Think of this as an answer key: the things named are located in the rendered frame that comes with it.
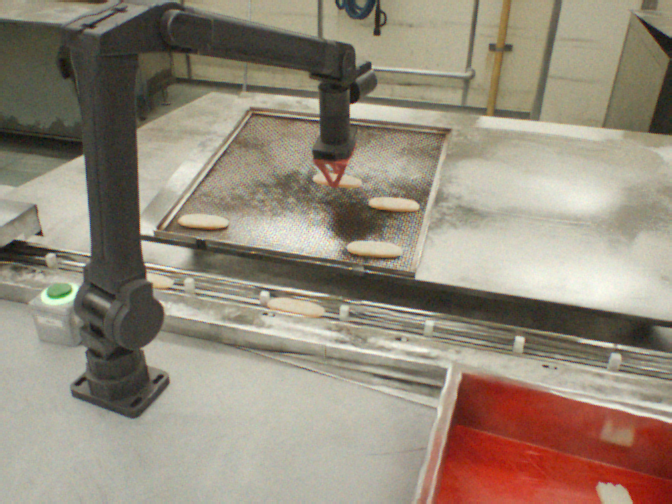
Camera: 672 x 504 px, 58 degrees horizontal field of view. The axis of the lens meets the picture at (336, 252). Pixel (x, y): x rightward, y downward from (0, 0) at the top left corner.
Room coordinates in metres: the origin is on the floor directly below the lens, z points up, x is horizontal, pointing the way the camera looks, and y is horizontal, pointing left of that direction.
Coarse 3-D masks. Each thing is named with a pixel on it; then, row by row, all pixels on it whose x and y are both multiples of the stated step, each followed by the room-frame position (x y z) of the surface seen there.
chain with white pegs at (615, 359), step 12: (48, 264) 0.94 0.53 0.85; (168, 288) 0.89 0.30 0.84; (192, 288) 0.87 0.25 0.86; (240, 300) 0.86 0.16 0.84; (264, 300) 0.83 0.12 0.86; (348, 312) 0.81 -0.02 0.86; (372, 324) 0.80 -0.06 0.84; (432, 324) 0.77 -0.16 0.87; (432, 336) 0.77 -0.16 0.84; (516, 336) 0.74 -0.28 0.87; (504, 348) 0.75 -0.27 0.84; (516, 348) 0.73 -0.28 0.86; (564, 360) 0.72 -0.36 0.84; (612, 360) 0.69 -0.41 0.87; (636, 372) 0.70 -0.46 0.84
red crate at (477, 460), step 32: (480, 448) 0.56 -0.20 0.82; (512, 448) 0.56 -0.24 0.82; (544, 448) 0.56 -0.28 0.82; (448, 480) 0.51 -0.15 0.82; (480, 480) 0.51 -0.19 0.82; (512, 480) 0.51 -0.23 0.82; (544, 480) 0.51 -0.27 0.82; (576, 480) 0.51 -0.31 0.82; (608, 480) 0.51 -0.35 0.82; (640, 480) 0.51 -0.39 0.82
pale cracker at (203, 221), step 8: (184, 216) 1.04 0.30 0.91; (192, 216) 1.04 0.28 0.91; (200, 216) 1.04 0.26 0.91; (208, 216) 1.04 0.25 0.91; (216, 216) 1.04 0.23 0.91; (184, 224) 1.02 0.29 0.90; (192, 224) 1.02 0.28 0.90; (200, 224) 1.02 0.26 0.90; (208, 224) 1.02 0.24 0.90; (216, 224) 1.02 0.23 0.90; (224, 224) 1.02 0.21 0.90
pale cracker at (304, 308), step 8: (272, 304) 0.83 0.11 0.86; (280, 304) 0.82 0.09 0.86; (288, 304) 0.83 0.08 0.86; (296, 304) 0.83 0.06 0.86; (304, 304) 0.83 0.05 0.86; (312, 304) 0.83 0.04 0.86; (288, 312) 0.81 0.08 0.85; (296, 312) 0.81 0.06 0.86; (304, 312) 0.81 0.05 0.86; (312, 312) 0.81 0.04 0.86; (320, 312) 0.81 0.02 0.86
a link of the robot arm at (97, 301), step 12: (96, 288) 0.68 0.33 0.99; (84, 300) 0.67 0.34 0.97; (96, 300) 0.66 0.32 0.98; (108, 300) 0.66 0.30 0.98; (84, 312) 0.66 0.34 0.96; (96, 312) 0.65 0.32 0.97; (84, 324) 0.67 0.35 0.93; (96, 324) 0.65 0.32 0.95; (84, 336) 0.65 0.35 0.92; (96, 336) 0.64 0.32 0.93; (96, 348) 0.64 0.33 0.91; (108, 348) 0.64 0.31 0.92; (120, 348) 0.65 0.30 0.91
